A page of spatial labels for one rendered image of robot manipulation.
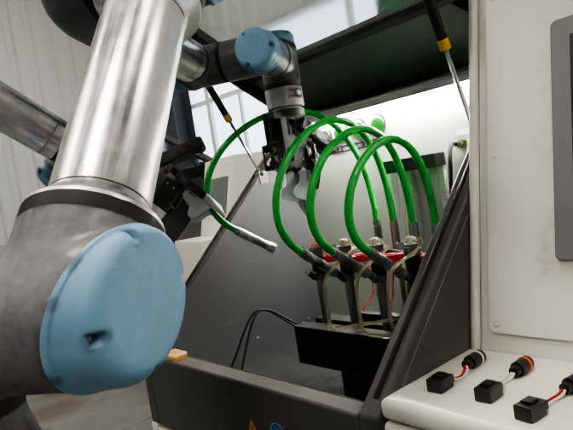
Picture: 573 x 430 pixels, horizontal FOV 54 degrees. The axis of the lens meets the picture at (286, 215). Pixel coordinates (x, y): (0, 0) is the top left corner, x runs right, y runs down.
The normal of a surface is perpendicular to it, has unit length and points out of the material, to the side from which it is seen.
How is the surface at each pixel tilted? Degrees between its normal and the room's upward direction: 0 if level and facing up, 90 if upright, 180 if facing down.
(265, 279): 90
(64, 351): 105
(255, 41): 90
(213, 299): 90
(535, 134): 76
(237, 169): 90
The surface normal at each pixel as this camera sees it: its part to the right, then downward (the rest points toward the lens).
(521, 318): -0.76, -0.09
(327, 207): -0.75, 0.15
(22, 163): 0.72, -0.07
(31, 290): -0.31, -0.41
